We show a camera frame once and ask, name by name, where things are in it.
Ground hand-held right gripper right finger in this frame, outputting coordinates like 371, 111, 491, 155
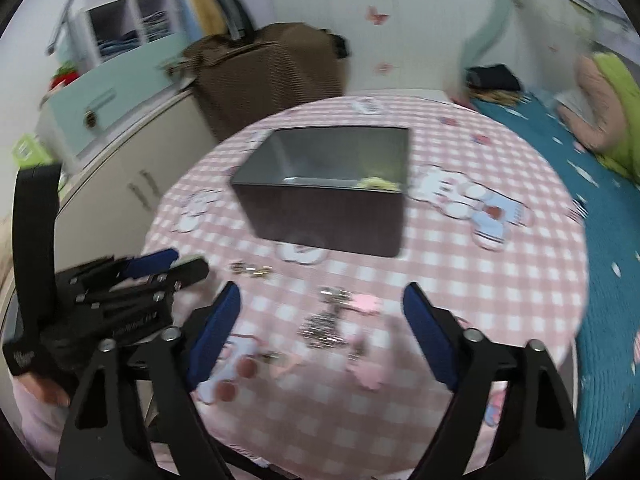
402, 282, 586, 480

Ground person's left forearm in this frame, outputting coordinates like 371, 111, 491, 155
12, 375, 76, 466

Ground silver chain bracelet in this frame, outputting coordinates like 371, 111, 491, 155
298, 312, 346, 348

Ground light blue hanging garment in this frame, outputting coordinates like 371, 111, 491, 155
172, 0, 196, 36

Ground tan folded clothes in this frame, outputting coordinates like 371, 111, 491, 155
472, 89, 521, 106

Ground yellow hanging garment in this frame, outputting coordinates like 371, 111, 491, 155
187, 0, 228, 36

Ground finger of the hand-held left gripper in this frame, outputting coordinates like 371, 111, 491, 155
55, 248, 180, 301
87, 257, 210, 321

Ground grey handrail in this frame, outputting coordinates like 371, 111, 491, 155
47, 0, 96, 56

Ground teal printed bedsheet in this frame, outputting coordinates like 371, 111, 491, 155
470, 92, 640, 476

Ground white open shelf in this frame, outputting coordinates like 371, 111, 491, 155
65, 0, 176, 61

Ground grey metal tin box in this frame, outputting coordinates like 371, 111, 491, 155
230, 126, 412, 259

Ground cream bead bracelet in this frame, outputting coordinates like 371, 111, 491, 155
357, 175, 401, 192

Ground silver chain with pink charm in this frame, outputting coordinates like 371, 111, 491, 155
320, 286, 381, 315

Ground beige cabinet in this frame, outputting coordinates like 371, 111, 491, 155
50, 90, 211, 286

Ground green box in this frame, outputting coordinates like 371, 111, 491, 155
12, 135, 56, 166

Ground light blue drawer unit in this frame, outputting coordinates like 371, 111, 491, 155
40, 35, 191, 176

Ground green quilt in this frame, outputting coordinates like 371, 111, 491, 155
592, 52, 640, 181

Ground brown dotted cloth cover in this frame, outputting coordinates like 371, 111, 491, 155
167, 22, 348, 143

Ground red and green decoration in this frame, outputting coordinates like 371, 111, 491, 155
50, 62, 81, 91

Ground dark folded clothes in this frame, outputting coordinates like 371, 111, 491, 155
465, 64, 521, 92

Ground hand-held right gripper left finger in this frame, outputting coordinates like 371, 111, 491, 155
55, 281, 242, 480

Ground pink quilt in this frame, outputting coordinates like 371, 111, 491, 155
557, 55, 626, 153

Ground folded jeans stack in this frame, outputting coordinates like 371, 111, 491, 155
97, 30, 168, 56

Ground pink checked tablecloth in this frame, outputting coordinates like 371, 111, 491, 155
141, 95, 588, 480

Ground dark hanging garments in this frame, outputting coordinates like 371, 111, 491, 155
210, 0, 256, 41

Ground light blue bunk bed frame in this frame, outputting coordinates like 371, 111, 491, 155
450, 0, 640, 106

